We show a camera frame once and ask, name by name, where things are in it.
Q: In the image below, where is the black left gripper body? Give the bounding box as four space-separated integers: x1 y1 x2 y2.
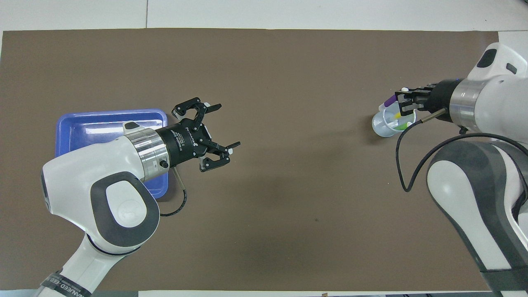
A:
156 119 213 167

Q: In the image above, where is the translucent plastic pen cup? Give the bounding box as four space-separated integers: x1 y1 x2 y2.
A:
372 101 416 138

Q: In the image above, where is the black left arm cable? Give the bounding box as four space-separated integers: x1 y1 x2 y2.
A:
159 166 188 217

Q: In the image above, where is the brown table mat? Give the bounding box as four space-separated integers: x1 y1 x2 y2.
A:
0 28 526 292

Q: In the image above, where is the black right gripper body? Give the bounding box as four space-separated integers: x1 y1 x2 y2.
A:
427 78 458 120

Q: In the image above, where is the blue plastic tray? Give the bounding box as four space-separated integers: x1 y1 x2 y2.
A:
55 108 169 198

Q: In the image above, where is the purple marker pen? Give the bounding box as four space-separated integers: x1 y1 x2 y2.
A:
384 87 410 105

